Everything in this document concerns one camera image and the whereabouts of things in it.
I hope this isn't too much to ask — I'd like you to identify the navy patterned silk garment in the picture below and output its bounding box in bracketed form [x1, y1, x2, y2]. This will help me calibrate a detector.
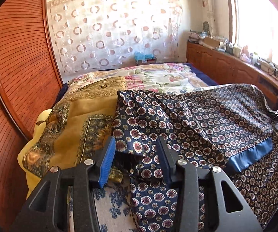
[112, 84, 278, 231]

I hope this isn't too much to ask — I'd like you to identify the yellow pillow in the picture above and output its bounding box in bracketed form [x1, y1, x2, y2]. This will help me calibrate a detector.
[17, 109, 52, 198]

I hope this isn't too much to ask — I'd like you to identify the blue white floral cover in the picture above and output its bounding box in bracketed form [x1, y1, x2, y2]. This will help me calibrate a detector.
[67, 181, 137, 232]

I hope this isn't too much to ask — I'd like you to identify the wooden window-side cabinet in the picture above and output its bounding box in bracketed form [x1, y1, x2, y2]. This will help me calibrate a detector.
[186, 42, 278, 109]

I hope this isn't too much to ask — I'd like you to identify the gold patterned cloth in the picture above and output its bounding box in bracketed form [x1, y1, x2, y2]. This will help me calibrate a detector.
[28, 77, 126, 178]

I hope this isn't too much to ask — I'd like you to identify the cardboard box on cabinet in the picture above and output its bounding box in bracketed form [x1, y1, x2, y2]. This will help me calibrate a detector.
[200, 37, 224, 49]

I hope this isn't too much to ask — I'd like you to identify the pink floral quilt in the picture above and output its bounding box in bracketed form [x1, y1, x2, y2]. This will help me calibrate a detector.
[67, 63, 210, 95]

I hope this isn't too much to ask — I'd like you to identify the wooden louvered wardrobe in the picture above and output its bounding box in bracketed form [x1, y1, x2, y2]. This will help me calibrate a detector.
[0, 0, 62, 230]

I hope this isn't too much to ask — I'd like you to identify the sheer circle-pattern curtain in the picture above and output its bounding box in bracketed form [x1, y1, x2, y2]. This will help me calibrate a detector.
[47, 0, 183, 80]

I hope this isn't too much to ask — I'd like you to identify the window with wooden frame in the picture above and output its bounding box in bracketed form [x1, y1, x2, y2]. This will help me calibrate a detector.
[232, 0, 278, 66]

